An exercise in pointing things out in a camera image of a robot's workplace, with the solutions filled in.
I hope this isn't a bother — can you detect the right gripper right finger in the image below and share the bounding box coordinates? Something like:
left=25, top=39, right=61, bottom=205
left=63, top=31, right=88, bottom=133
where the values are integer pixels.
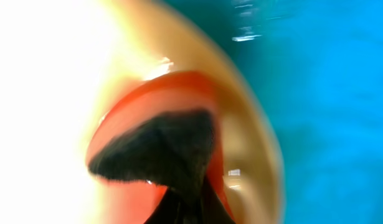
left=200, top=177, right=235, bottom=224

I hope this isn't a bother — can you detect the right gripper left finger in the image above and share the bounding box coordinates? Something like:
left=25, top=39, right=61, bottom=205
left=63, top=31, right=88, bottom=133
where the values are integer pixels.
left=87, top=108, right=215, bottom=224

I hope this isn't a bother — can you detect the yellow plate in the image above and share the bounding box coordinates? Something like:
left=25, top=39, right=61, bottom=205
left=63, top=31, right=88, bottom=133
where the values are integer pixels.
left=0, top=1, right=284, bottom=223

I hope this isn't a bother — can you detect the red sponge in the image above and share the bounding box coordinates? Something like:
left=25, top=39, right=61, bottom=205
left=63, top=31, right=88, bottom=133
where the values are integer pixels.
left=85, top=72, right=234, bottom=224

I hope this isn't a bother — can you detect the teal plastic tray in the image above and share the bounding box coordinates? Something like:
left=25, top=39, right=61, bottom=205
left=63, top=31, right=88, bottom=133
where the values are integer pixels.
left=159, top=0, right=383, bottom=224

